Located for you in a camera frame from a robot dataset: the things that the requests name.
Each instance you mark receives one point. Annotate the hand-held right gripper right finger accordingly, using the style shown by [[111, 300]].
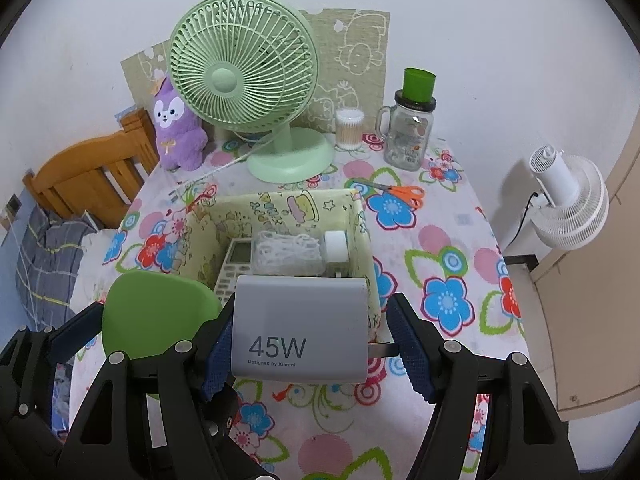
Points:
[[407, 345]]

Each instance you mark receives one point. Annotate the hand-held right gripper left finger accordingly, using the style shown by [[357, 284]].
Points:
[[220, 355]]

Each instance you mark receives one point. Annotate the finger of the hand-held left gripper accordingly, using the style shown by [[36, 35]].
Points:
[[227, 407], [75, 332]]

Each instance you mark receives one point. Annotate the green oval mirror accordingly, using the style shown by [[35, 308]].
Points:
[[160, 310]]

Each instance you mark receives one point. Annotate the white charger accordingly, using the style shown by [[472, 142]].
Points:
[[300, 320]]

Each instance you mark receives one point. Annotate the white remote control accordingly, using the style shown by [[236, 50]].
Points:
[[232, 265]]

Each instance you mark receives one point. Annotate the yellow cartoon storage box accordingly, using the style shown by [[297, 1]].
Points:
[[280, 210]]

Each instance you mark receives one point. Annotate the plaid grey blanket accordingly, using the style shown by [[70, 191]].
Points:
[[50, 260]]

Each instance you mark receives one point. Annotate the floral tablecloth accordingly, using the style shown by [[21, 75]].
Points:
[[450, 240]]

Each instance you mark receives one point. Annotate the wooden bed headboard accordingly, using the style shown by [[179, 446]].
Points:
[[85, 170]]

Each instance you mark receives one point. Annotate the glass jar mug green lid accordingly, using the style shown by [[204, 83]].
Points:
[[405, 140]]

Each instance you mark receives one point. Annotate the purple plush bunny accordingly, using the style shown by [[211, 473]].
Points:
[[180, 140]]

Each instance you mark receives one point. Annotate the clear cotton swab container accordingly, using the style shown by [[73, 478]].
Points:
[[349, 132]]

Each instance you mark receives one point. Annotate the white standing fan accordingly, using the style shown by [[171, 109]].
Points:
[[570, 195]]

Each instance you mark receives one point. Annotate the green desk fan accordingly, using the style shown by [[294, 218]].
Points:
[[225, 80]]

